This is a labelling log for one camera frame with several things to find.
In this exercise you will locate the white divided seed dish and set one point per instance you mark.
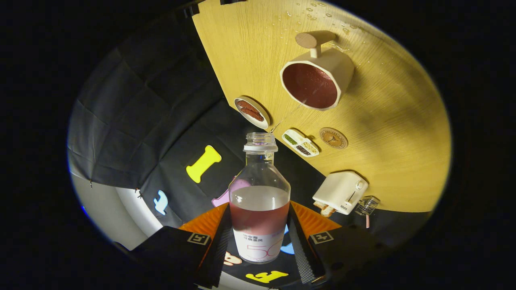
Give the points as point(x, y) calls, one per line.
point(300, 142)

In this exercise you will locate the wooden table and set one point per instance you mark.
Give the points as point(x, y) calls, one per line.
point(403, 141)

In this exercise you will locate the beige cup pink inside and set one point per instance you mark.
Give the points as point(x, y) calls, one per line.
point(339, 64)

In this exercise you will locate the white round plate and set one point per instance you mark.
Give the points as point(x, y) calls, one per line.
point(264, 110)

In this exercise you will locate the red sausage piece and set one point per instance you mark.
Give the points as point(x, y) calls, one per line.
point(246, 106)
point(253, 114)

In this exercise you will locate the white toaster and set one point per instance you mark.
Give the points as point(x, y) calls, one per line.
point(338, 191)

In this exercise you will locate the round brown coaster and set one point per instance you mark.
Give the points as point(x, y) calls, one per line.
point(333, 139)

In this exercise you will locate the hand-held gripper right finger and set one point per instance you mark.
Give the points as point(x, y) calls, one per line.
point(300, 251)

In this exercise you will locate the toast bread slice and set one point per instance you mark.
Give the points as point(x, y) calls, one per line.
point(319, 205)
point(328, 211)

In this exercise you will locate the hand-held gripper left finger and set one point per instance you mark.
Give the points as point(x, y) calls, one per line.
point(219, 251)

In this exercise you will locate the clear juice bottle pink label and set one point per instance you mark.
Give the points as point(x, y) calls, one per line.
point(258, 225)

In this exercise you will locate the black backdrop cloth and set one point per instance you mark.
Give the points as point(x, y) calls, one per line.
point(141, 100)

